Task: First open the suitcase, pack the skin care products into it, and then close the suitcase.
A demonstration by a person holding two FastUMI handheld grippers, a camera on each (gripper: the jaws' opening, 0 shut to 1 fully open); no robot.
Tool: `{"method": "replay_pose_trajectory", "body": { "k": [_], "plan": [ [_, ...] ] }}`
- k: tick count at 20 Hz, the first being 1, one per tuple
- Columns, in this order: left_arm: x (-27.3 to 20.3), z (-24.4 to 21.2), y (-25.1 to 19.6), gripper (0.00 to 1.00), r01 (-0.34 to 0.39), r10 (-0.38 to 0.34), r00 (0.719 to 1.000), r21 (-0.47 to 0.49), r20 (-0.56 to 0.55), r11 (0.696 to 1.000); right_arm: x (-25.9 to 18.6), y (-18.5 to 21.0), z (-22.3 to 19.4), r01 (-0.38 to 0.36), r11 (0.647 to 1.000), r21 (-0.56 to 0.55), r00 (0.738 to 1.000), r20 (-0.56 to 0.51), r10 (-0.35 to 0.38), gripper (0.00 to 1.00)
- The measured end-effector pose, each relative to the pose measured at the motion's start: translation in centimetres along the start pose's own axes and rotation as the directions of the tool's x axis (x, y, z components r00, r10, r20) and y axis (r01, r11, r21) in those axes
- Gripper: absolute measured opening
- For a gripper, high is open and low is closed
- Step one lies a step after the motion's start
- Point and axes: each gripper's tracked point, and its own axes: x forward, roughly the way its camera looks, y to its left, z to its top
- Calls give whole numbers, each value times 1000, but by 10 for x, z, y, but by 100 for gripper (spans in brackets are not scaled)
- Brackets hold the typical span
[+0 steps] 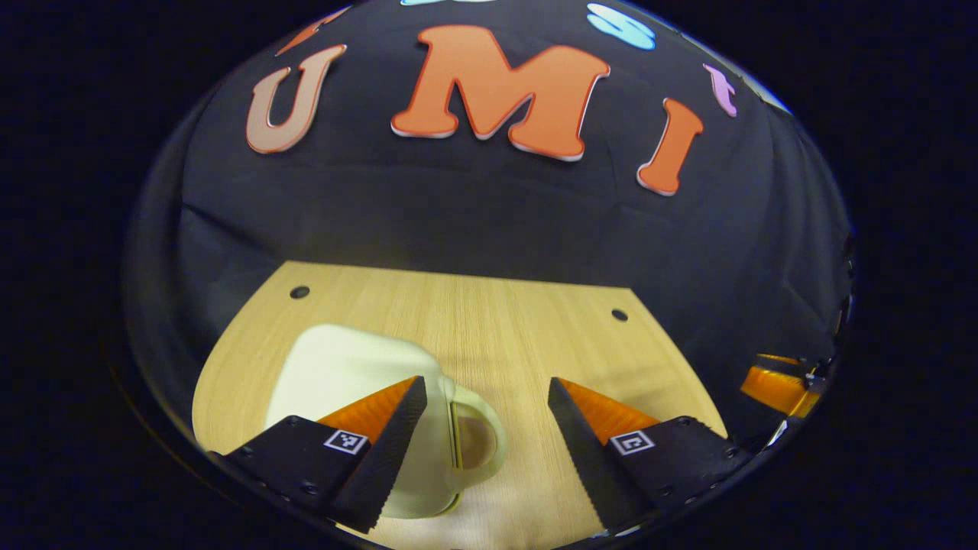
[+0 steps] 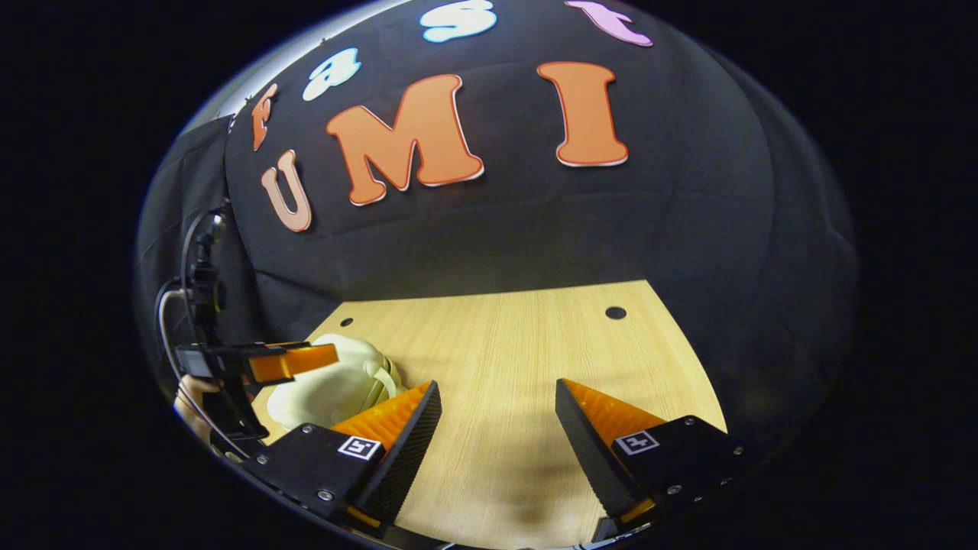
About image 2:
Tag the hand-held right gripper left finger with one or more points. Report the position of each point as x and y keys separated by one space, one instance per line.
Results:
x=405 y=458

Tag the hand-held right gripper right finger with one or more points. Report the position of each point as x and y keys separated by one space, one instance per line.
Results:
x=592 y=458

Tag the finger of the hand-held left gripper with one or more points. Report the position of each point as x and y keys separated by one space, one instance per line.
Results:
x=294 y=363

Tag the pale yellow suitcase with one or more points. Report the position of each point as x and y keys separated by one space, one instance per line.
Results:
x=328 y=389

